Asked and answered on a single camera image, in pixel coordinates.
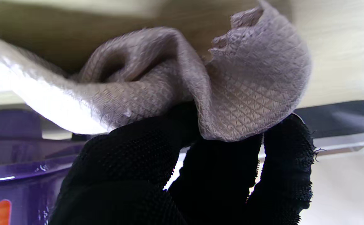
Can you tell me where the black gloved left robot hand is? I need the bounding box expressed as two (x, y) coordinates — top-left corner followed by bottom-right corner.
(48, 102), (315, 225)

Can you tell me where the grey wiping cloth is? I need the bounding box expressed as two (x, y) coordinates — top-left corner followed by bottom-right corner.
(0, 0), (312, 143)

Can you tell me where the purple plastic dish rack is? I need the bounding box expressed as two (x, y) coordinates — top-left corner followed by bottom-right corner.
(0, 109), (87, 225)

